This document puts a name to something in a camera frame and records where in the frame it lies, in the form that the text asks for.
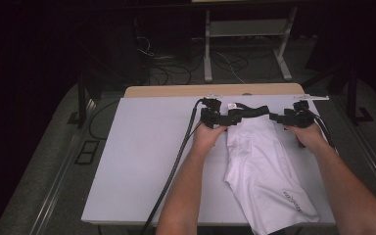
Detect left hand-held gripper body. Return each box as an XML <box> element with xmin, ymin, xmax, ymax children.
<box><xmin>199</xmin><ymin>97</ymin><xmax>225</xmax><ymax>129</ymax></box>

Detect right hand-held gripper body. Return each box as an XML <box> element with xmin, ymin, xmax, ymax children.
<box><xmin>283</xmin><ymin>100</ymin><xmax>316</xmax><ymax>129</ymax></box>

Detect white pants with black waistband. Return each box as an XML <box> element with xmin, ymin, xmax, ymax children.
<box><xmin>223</xmin><ymin>102</ymin><xmax>321</xmax><ymax>235</ymax></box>

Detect person's right hand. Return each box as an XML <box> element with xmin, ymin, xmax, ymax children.
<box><xmin>283</xmin><ymin>122</ymin><xmax>328</xmax><ymax>155</ymax></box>

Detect person's left hand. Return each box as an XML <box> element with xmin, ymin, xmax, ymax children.
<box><xmin>191</xmin><ymin>122</ymin><xmax>228</xmax><ymax>155</ymax></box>

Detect black metal stand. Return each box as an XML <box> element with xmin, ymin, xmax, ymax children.
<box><xmin>67</xmin><ymin>62</ymin><xmax>96</xmax><ymax>125</ymax></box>
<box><xmin>346</xmin><ymin>62</ymin><xmax>376</xmax><ymax>126</ymax></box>

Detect white table mat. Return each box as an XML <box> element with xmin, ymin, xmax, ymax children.
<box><xmin>81</xmin><ymin>94</ymin><xmax>337</xmax><ymax>226</ymax></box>

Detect grey metal stand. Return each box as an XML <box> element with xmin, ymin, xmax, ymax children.
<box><xmin>203</xmin><ymin>6</ymin><xmax>299</xmax><ymax>83</ymax></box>

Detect white metal bracket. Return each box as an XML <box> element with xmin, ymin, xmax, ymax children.
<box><xmin>293</xmin><ymin>93</ymin><xmax>330</xmax><ymax>102</ymax></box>

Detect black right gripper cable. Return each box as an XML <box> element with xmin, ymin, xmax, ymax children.
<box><xmin>312</xmin><ymin>115</ymin><xmax>338</xmax><ymax>152</ymax></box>

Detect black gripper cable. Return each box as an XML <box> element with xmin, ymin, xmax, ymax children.
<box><xmin>139</xmin><ymin>97</ymin><xmax>210</xmax><ymax>235</ymax></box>
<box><xmin>312</xmin><ymin>115</ymin><xmax>338</xmax><ymax>152</ymax></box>

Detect tangle of floor cables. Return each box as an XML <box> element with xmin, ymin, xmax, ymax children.
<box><xmin>136</xmin><ymin>35</ymin><xmax>275</xmax><ymax>86</ymax></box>

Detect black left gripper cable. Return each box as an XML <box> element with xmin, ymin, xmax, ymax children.
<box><xmin>139</xmin><ymin>97</ymin><xmax>210</xmax><ymax>235</ymax></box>

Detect black floor socket frame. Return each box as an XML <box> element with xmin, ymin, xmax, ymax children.
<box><xmin>73</xmin><ymin>140</ymin><xmax>101</xmax><ymax>165</ymax></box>

